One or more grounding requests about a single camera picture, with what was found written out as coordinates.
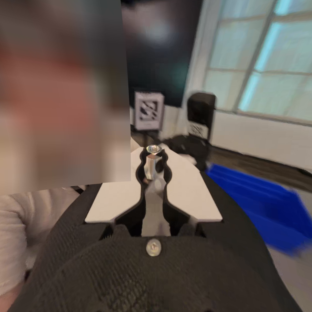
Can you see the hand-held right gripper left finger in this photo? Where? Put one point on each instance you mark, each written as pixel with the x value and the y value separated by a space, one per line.
pixel 117 202

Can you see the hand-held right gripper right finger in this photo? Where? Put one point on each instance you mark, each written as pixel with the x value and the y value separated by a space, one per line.
pixel 190 197

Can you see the steel hex bolt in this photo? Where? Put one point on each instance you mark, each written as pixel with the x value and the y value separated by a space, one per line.
pixel 152 165

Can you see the blue parts bin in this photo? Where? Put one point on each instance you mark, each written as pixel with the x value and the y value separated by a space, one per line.
pixel 256 207

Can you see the framed marker sign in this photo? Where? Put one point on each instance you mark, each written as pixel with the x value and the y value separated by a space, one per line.
pixel 148 109

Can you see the large black screen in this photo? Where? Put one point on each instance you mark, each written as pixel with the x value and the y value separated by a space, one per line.
pixel 158 61

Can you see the large paned window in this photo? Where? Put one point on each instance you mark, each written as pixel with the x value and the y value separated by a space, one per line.
pixel 268 61

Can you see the person in beige shirt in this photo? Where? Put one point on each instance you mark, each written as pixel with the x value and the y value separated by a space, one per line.
pixel 14 231

